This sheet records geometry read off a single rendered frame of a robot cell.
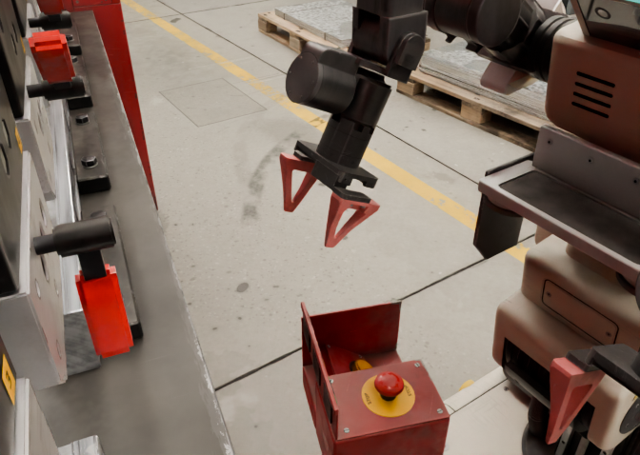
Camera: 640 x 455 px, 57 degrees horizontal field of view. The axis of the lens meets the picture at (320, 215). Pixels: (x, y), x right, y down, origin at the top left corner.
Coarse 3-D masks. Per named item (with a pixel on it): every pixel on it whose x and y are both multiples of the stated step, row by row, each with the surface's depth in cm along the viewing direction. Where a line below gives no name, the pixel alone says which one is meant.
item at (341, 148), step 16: (336, 128) 70; (352, 128) 70; (368, 128) 70; (304, 144) 74; (320, 144) 72; (336, 144) 71; (352, 144) 70; (368, 144) 72; (320, 160) 71; (336, 160) 71; (352, 160) 71; (352, 176) 69; (368, 176) 71
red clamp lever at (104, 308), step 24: (48, 240) 31; (72, 240) 31; (96, 240) 31; (96, 264) 33; (96, 288) 33; (120, 288) 35; (96, 312) 34; (120, 312) 35; (96, 336) 35; (120, 336) 35
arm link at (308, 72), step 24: (312, 48) 64; (336, 48) 68; (408, 48) 65; (288, 72) 67; (312, 72) 64; (336, 72) 65; (384, 72) 67; (408, 72) 68; (288, 96) 66; (312, 96) 64; (336, 96) 65
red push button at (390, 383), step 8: (376, 376) 80; (384, 376) 79; (392, 376) 79; (400, 376) 80; (376, 384) 78; (384, 384) 78; (392, 384) 78; (400, 384) 78; (384, 392) 77; (392, 392) 77; (400, 392) 78; (392, 400) 79
